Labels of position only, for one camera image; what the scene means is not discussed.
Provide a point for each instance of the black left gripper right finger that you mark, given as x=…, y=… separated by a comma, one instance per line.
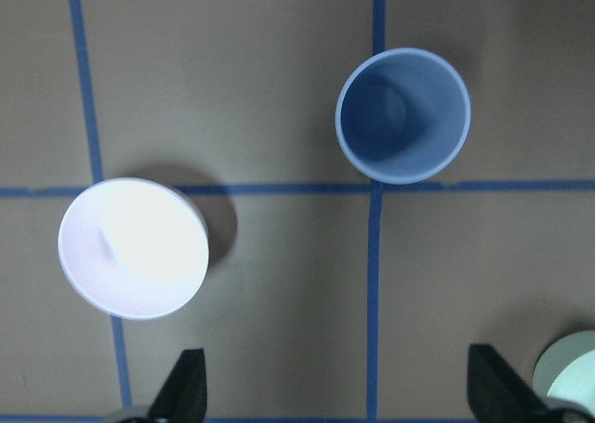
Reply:
x=496, y=393

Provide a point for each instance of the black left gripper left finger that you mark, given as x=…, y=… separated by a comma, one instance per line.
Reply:
x=182, y=397

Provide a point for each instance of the mint green bowl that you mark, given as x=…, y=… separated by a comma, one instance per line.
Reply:
x=565, y=370

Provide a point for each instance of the white lilac bowl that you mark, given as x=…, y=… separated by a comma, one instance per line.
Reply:
x=134, y=248

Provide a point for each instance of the blue plastic cup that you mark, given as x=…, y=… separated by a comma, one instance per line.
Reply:
x=403, y=116

